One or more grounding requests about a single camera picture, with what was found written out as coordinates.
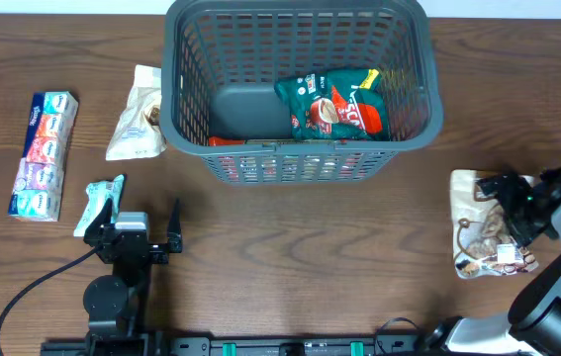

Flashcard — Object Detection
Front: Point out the colourful tissue multipack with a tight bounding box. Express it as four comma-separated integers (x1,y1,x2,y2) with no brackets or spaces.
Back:
8,91,78,222

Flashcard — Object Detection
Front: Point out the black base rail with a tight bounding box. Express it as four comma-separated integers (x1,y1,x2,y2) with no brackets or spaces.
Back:
39,332,450,356

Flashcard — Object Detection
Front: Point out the beige snack pouch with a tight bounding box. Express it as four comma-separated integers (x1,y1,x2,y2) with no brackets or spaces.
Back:
105,64,166,161

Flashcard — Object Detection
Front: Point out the red spaghetti packet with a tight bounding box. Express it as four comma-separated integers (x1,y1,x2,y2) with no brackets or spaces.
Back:
204,136,358,185

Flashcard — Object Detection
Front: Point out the brown dried food pouch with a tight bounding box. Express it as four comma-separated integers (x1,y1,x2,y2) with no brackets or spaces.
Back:
449,169,538,280

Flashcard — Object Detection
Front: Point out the grey plastic basket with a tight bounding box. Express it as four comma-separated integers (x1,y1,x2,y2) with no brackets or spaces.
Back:
160,0,443,185

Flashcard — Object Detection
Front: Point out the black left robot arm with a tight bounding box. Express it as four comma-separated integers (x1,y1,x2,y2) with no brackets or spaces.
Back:
83,199,170,339

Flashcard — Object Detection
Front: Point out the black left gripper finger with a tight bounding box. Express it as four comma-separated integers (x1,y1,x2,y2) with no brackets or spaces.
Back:
166,199,182,253
83,199,113,245

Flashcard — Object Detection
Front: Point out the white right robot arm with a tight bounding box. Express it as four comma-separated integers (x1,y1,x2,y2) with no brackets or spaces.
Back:
169,168,561,356

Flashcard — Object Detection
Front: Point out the mint green small packet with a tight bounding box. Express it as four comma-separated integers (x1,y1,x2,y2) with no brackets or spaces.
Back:
73,174,126,237

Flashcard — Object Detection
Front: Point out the green coffee bag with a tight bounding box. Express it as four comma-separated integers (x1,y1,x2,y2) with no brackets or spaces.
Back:
274,68,390,140

